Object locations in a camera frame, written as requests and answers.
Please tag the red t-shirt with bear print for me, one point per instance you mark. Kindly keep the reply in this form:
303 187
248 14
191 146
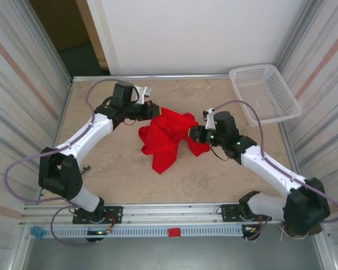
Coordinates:
163 135

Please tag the small red block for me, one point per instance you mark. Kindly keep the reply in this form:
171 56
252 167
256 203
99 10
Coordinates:
174 233

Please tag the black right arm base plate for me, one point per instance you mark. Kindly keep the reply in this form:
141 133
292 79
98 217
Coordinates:
229 212

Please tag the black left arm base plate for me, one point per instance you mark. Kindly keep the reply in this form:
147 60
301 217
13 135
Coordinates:
115 213

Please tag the white door frame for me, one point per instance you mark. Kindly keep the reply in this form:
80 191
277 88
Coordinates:
101 33

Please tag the black controller board green light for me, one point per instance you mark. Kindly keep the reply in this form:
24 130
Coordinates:
95 232

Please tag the blue tape piece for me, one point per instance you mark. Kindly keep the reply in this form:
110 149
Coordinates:
37 232

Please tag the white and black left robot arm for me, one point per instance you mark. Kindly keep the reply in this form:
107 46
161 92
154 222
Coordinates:
87 135

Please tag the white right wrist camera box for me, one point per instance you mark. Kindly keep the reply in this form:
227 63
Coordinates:
209 112

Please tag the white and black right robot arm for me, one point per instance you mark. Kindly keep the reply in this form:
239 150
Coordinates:
270 168

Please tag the white perforated plastic basket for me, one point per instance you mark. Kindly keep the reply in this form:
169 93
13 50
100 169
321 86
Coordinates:
259 95

